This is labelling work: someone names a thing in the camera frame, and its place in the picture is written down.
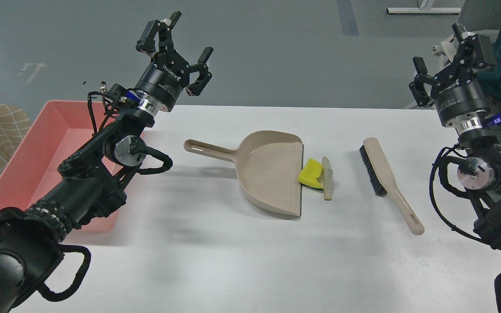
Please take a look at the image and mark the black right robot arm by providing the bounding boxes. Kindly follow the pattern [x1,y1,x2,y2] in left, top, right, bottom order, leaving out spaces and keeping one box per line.
[409,24,501,251]

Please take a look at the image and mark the beige hand brush black bristles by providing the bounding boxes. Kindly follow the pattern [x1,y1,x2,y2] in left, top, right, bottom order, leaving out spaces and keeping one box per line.
[359,137,425,236]

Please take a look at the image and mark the white table leg base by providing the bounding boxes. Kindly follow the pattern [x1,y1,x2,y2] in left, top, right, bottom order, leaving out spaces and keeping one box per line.
[386,0,461,15]

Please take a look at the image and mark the pink plastic bin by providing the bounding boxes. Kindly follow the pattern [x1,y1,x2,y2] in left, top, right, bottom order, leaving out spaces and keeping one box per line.
[0,100,117,233]

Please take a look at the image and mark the beige plastic dustpan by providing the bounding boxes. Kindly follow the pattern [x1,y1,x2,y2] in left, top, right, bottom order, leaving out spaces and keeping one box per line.
[184,130,304,218]

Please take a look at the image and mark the yellow sponge piece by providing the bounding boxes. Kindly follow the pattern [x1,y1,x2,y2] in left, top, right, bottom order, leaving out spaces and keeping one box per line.
[297,158,324,190]

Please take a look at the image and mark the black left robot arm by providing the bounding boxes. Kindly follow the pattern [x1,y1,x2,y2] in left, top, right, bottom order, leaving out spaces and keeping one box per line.
[0,11,213,313]

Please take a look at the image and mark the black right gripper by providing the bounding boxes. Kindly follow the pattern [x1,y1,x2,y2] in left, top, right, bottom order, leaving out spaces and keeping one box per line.
[409,23,491,127]

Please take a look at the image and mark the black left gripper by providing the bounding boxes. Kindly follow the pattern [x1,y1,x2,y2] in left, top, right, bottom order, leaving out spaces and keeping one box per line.
[135,11,214,112]

